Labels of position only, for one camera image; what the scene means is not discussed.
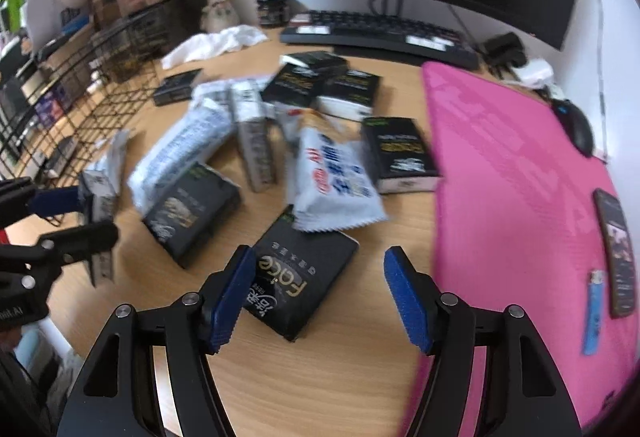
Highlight white Aji cracker packet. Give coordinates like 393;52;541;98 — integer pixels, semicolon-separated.
278;107;387;232

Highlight long white snack packet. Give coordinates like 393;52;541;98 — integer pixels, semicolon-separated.
127;98;234;216

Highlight black white tissue pack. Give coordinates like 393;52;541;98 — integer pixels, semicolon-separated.
229;78;278;194

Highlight small white cracker packet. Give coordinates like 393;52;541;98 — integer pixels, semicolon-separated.
94;128;131;196

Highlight long white pink packet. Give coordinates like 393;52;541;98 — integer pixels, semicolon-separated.
189;75;271;110

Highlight pink mouse pad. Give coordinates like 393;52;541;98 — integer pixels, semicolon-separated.
422;62;639;424

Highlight blue lighter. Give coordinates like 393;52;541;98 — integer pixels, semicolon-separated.
582;270;604;356

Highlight black smartphone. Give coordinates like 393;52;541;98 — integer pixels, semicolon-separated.
592;188;637;318

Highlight white crumpled cloth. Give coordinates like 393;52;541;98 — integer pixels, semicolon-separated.
160;24;268;70

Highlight black computer mouse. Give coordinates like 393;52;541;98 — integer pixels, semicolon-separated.
550;99;594;158

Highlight small cream ceramic vase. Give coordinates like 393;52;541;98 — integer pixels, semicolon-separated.
201;0;241;33

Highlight dark mechanical keyboard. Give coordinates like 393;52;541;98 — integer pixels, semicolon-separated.
280;10;480;71

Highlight white power strip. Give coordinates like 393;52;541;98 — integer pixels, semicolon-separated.
506;58;566;100

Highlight small dark glass jar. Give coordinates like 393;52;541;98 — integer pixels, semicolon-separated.
256;0;291;28

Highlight black wire basket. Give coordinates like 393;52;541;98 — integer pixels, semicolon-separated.
0;2;166;228

